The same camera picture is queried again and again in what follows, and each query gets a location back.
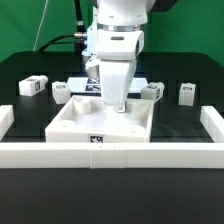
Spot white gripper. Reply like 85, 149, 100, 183
85, 29, 144, 113

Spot white square tabletop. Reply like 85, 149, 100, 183
45, 95, 154, 143

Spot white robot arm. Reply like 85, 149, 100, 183
85, 0, 178, 112

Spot white sheet with markers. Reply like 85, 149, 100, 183
67, 77, 147, 94

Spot white U-shaped fence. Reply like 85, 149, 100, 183
0, 105, 224, 168

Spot black cable bundle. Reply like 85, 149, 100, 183
37, 0, 88, 53

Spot thin white cable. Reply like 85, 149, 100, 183
32, 0, 50, 52

